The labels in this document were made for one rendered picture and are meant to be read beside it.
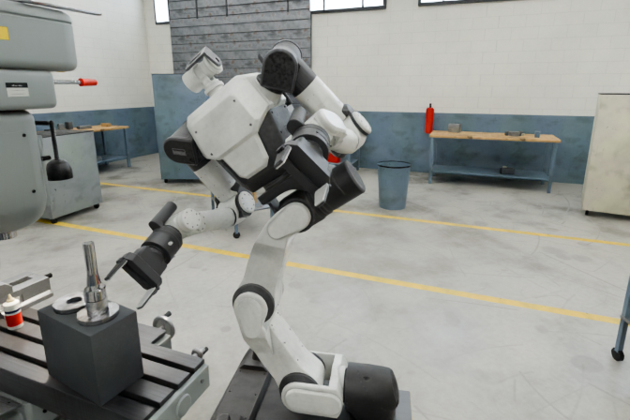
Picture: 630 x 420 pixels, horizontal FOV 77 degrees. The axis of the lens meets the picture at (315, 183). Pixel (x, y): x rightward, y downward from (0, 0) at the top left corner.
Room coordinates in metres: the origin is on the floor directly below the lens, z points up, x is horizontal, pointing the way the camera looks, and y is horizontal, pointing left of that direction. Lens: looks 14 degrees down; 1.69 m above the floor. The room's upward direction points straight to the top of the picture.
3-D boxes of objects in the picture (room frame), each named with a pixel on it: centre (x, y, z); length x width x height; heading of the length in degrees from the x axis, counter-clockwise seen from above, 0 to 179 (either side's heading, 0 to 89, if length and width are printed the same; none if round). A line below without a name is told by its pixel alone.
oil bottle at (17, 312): (1.09, 0.93, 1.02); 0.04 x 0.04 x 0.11
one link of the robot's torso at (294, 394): (1.19, 0.00, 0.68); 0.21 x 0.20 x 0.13; 80
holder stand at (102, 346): (0.88, 0.56, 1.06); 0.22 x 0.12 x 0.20; 61
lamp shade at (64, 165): (1.21, 0.80, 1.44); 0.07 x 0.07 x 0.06
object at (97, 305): (0.85, 0.52, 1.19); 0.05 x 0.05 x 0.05
